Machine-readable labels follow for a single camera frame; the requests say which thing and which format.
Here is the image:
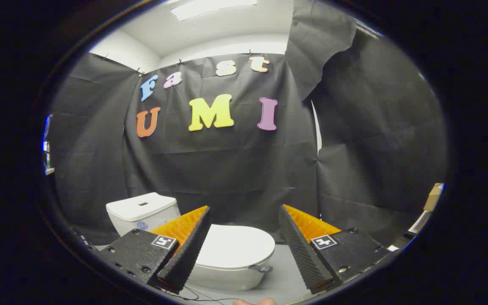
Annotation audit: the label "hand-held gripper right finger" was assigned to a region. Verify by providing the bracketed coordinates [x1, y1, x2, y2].
[279, 204, 393, 295]

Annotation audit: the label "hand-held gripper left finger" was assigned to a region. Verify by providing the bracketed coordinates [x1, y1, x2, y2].
[98, 205, 211, 295]

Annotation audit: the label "white toilet lid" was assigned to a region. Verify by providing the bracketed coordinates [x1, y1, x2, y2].
[195, 224, 276, 270]

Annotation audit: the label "white toilet tank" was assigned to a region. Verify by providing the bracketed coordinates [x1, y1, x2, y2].
[106, 192, 181, 237]

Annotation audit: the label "black backdrop cloth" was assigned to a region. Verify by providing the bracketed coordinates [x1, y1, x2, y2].
[51, 0, 448, 247]

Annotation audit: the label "white flat board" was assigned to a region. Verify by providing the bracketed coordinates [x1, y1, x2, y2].
[408, 211, 432, 234]

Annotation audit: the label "cardboard box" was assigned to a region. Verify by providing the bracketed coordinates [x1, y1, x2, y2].
[423, 183, 445, 212]

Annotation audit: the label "cluttered shelf items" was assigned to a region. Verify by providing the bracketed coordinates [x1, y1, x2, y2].
[42, 114, 55, 175]

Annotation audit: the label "thin black cable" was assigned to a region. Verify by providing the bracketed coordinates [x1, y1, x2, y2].
[159, 285, 244, 304]

